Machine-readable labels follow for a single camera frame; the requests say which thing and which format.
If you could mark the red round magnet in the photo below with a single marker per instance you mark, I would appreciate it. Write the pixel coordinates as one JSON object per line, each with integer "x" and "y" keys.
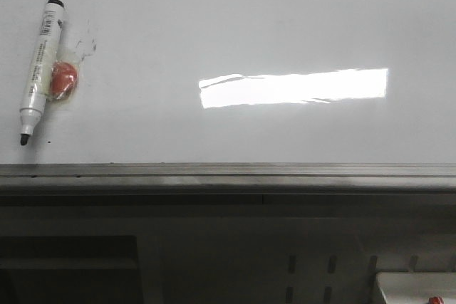
{"x": 64, "y": 80}

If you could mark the grey slotted metal panel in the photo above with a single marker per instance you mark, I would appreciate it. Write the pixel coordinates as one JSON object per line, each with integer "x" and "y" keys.
{"x": 265, "y": 260}

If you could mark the small red object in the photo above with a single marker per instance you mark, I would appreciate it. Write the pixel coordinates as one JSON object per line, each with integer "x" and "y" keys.
{"x": 435, "y": 300}

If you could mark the white whiteboard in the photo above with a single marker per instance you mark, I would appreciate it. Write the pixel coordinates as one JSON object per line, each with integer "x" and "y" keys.
{"x": 309, "y": 81}

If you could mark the white whiteboard marker black tip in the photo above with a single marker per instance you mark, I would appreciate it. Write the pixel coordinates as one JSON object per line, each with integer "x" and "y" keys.
{"x": 38, "y": 83}

